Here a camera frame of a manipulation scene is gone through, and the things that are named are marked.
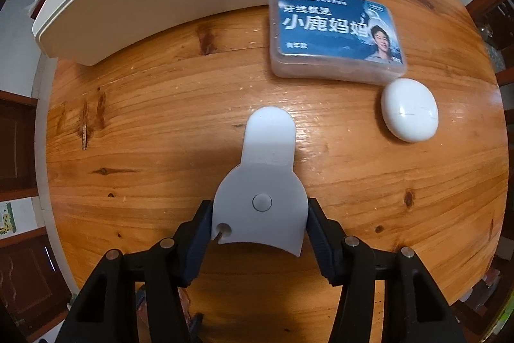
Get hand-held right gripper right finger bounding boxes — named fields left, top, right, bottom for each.
left=306, top=197, right=466, bottom=343

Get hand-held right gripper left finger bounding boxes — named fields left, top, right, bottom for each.
left=64, top=199, right=213, bottom=343

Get white plastic gadget with button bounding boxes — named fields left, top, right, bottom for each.
left=210, top=107, right=308, bottom=258

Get white oval earbud case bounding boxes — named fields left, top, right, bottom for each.
left=381, top=78, right=439, bottom=143

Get blue label floss box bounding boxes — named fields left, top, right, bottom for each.
left=268, top=0, right=407, bottom=84

